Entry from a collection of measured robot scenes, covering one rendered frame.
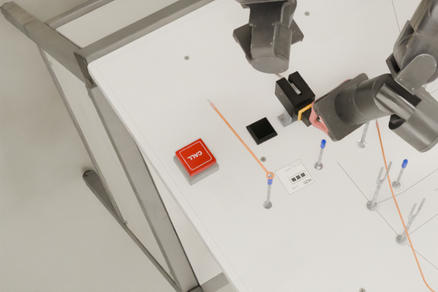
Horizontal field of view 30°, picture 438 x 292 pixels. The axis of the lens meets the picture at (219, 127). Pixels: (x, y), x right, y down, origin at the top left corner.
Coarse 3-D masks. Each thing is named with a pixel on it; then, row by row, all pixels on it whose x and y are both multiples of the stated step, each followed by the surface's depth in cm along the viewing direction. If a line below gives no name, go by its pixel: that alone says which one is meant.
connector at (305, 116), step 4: (312, 100) 132; (304, 104) 132; (308, 104) 132; (296, 108) 132; (300, 108) 132; (296, 112) 133; (304, 112) 131; (308, 112) 131; (304, 116) 131; (308, 116) 131; (304, 120) 132; (308, 120) 131; (308, 124) 132
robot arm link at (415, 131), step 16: (416, 64) 108; (432, 64) 108; (400, 80) 109; (416, 80) 109; (416, 96) 114; (432, 96) 116; (416, 112) 113; (432, 112) 113; (400, 128) 113; (416, 128) 113; (432, 128) 113; (416, 144) 115; (432, 144) 114
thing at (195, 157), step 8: (192, 144) 134; (200, 144) 134; (176, 152) 133; (184, 152) 133; (192, 152) 133; (200, 152) 133; (208, 152) 133; (184, 160) 132; (192, 160) 132; (200, 160) 132; (208, 160) 132; (184, 168) 132; (192, 168) 131; (200, 168) 132; (192, 176) 132
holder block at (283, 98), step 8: (296, 72) 134; (280, 80) 133; (288, 80) 135; (296, 80) 133; (280, 88) 133; (288, 88) 132; (304, 88) 132; (280, 96) 134; (288, 96) 132; (296, 96) 132; (304, 96) 132; (312, 96) 132; (288, 104) 133; (296, 104) 131; (288, 112) 134
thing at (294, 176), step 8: (296, 160) 136; (280, 168) 135; (288, 168) 135; (296, 168) 135; (304, 168) 135; (280, 176) 134; (288, 176) 134; (296, 176) 134; (304, 176) 134; (288, 184) 134; (296, 184) 134; (304, 184) 134; (288, 192) 133
